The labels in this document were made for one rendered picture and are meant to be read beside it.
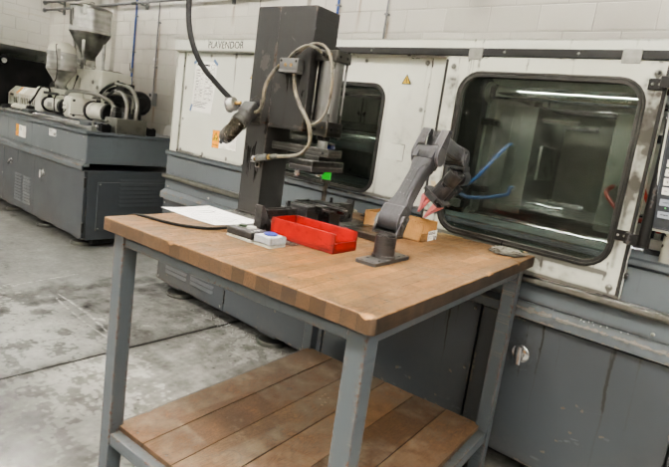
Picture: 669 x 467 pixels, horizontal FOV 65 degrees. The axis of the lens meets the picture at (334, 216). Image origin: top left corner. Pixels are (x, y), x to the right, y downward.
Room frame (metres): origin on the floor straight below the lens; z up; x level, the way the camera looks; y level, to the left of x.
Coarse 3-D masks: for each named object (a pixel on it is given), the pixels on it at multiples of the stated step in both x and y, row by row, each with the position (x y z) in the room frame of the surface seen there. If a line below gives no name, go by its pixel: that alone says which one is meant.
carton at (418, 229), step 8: (368, 216) 1.98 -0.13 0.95; (416, 216) 2.00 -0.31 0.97; (408, 224) 1.88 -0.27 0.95; (416, 224) 1.86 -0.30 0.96; (424, 224) 1.97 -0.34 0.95; (432, 224) 1.95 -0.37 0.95; (408, 232) 1.88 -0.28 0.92; (416, 232) 1.86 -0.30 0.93; (424, 232) 1.97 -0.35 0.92; (432, 232) 1.92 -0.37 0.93; (416, 240) 1.86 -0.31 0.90; (424, 240) 1.87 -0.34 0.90
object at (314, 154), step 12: (276, 144) 1.92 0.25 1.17; (288, 144) 1.89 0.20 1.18; (300, 144) 1.95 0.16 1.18; (324, 144) 1.84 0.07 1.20; (312, 156) 1.81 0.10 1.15; (324, 156) 1.79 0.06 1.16; (336, 156) 1.83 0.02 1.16; (300, 168) 1.77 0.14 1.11; (312, 168) 1.74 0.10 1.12; (324, 168) 1.79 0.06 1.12; (336, 168) 1.85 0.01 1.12
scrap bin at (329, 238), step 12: (276, 216) 1.63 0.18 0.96; (288, 216) 1.67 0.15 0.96; (300, 216) 1.70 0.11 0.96; (276, 228) 1.60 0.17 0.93; (288, 228) 1.58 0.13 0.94; (300, 228) 1.55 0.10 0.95; (312, 228) 1.52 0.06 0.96; (324, 228) 1.64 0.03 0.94; (336, 228) 1.61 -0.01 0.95; (288, 240) 1.57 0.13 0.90; (300, 240) 1.55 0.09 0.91; (312, 240) 1.52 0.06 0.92; (324, 240) 1.49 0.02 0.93; (336, 240) 1.61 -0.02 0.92; (348, 240) 1.58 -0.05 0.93; (336, 252) 1.49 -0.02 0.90
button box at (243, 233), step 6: (144, 216) 1.61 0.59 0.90; (150, 216) 1.60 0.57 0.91; (162, 222) 1.58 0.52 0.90; (168, 222) 1.57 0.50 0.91; (174, 222) 1.57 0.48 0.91; (198, 228) 1.56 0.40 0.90; (204, 228) 1.56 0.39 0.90; (210, 228) 1.57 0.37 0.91; (216, 228) 1.58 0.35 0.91; (222, 228) 1.58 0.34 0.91; (228, 228) 1.53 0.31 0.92; (234, 228) 1.52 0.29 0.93; (240, 228) 1.51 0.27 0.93; (246, 228) 1.51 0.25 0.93; (258, 228) 1.55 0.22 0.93; (228, 234) 1.53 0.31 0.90; (234, 234) 1.52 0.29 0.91; (240, 234) 1.50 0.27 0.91; (246, 234) 1.49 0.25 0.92; (252, 234) 1.48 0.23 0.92; (246, 240) 1.49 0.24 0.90; (252, 240) 1.48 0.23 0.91
